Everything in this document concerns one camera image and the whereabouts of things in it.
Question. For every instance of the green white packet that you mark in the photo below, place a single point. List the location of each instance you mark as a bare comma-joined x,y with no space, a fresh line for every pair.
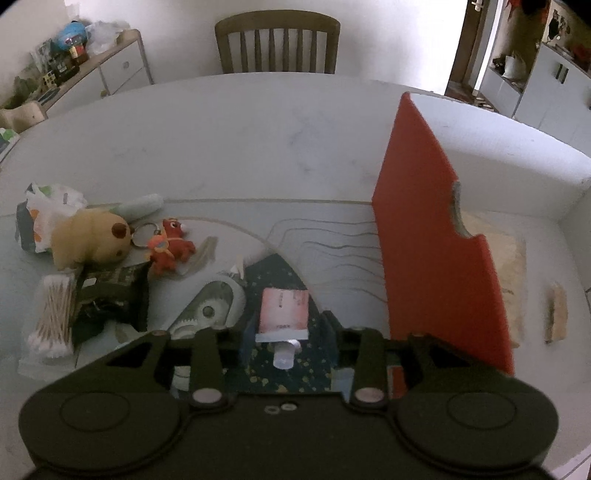
7,143

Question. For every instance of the pale green tube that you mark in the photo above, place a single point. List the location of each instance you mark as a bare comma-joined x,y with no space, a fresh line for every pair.
143,205

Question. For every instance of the cotton swab pack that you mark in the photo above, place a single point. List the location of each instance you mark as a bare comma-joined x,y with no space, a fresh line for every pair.
53,314

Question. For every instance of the pink cream tube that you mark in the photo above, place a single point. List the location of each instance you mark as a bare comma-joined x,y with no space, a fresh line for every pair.
284,309

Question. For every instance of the yellow plush toy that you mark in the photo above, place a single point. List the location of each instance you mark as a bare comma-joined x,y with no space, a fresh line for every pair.
87,235

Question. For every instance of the white printed plastic bag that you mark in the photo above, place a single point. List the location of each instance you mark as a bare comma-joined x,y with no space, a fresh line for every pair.
44,205

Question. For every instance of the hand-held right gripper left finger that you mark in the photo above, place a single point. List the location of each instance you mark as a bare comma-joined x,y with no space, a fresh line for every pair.
247,345

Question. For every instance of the brown paper sheet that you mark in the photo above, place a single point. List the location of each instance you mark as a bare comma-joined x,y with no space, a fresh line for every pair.
503,277

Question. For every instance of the white tape dispenser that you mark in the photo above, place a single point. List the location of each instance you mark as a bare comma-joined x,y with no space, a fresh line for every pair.
217,300

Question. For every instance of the wooden chair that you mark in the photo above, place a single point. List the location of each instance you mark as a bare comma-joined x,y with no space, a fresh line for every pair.
277,18

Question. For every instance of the clear plastic bag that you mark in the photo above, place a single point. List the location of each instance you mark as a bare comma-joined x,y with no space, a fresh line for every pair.
105,37

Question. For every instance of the wooden block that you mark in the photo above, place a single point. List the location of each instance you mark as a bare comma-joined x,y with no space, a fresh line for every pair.
556,314

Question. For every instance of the red and white box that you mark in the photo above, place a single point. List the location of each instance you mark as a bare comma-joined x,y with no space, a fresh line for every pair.
425,230

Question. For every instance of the white wall cabinet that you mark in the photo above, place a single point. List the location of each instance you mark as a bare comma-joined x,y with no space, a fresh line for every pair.
554,101

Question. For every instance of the white wooden sideboard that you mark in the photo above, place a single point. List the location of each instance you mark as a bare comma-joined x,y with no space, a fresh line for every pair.
120,69

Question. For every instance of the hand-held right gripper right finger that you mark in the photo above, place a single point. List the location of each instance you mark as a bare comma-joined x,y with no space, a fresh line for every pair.
330,333

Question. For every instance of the beige padded seat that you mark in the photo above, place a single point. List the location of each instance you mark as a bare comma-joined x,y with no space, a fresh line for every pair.
23,117

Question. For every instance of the blue toy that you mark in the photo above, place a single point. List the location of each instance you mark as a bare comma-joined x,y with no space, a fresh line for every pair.
74,33

